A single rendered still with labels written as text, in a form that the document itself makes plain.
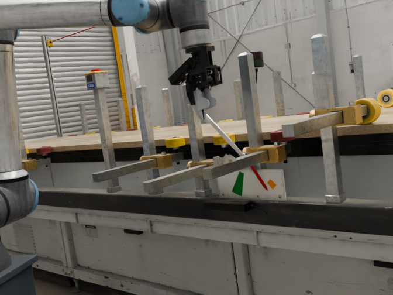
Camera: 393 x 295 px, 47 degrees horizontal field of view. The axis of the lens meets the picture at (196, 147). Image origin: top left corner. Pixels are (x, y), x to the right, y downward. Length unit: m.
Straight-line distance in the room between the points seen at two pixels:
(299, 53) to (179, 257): 7.85
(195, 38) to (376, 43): 7.75
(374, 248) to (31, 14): 1.17
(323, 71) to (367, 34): 7.72
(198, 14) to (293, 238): 0.75
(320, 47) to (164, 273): 1.39
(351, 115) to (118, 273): 1.67
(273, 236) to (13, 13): 1.05
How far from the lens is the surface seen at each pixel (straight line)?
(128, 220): 1.99
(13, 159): 1.65
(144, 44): 11.61
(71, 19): 1.33
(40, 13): 1.38
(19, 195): 1.66
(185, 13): 1.33
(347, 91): 9.19
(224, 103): 10.91
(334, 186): 1.34
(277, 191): 1.42
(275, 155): 1.40
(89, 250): 2.71
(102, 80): 1.95
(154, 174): 1.77
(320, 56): 1.31
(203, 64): 1.32
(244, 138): 1.66
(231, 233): 1.62
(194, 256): 2.10
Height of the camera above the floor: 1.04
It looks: 6 degrees down
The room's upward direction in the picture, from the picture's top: 8 degrees counter-clockwise
